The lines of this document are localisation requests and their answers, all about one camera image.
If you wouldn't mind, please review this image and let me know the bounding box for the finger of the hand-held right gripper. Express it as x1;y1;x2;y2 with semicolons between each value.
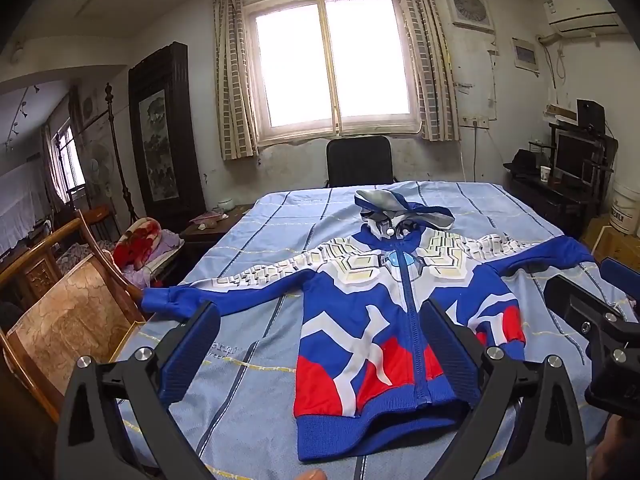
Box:
544;275;640;363
599;256;640;293

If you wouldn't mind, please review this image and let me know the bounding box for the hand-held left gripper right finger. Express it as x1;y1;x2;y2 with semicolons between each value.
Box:
421;297;588;480

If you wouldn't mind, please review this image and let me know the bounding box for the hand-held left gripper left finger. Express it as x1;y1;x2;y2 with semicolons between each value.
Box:
54;300;223;480

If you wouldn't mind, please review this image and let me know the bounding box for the blue red white hooded jacket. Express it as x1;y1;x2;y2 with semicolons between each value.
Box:
140;187;598;463

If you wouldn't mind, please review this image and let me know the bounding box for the person's right forearm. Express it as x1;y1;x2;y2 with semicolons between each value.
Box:
594;414;640;480

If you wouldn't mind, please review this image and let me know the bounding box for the white plastic bucket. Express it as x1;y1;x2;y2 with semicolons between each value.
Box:
609;180;640;235

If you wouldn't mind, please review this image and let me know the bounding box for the dark wooden desk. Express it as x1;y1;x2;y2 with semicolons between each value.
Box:
504;160;616;238

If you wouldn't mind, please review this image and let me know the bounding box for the black computer monitor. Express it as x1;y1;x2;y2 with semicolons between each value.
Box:
554;130;608;186

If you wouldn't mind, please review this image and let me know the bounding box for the dark wooden side table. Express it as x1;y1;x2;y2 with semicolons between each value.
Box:
180;204;256;256

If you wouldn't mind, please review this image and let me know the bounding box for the red floral blanket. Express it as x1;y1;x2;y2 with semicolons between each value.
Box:
112;216;166;268

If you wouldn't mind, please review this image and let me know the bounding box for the wooden armchair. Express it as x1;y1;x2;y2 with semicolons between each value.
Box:
0;208;151;423

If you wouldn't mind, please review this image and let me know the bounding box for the light blue checked bed sheet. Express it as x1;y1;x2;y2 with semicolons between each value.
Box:
112;180;640;480

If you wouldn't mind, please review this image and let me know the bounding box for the black hat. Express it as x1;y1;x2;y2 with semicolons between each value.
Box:
510;149;539;171

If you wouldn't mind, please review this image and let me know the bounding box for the black speaker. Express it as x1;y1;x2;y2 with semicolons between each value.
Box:
576;99;606;133

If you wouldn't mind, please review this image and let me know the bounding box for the black office chair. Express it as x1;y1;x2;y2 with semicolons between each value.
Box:
325;136;398;190

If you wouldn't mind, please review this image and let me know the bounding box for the dark wooden coat rack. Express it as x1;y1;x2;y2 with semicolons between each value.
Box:
102;82;141;221

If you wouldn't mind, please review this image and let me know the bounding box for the white cover cloth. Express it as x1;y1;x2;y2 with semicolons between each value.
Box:
0;160;53;256

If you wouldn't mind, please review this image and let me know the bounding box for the small barred window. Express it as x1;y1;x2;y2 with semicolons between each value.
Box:
50;122;86;201

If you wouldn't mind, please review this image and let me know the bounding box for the white electrical box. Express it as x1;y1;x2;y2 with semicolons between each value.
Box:
512;37;541;77

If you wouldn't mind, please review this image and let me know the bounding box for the dark wooden cabinet with painting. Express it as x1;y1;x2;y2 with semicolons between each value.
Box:
127;41;208;231

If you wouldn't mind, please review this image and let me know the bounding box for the white air conditioner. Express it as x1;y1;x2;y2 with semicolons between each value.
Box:
542;0;621;36

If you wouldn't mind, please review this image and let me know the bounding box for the brick pattern curtain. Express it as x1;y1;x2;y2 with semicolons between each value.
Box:
211;0;261;161
395;0;461;142

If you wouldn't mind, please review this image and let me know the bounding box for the white wall ventilation fan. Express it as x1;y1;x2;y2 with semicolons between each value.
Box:
445;0;496;33

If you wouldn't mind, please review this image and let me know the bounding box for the window with cream frame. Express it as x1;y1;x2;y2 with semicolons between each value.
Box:
242;0;423;146

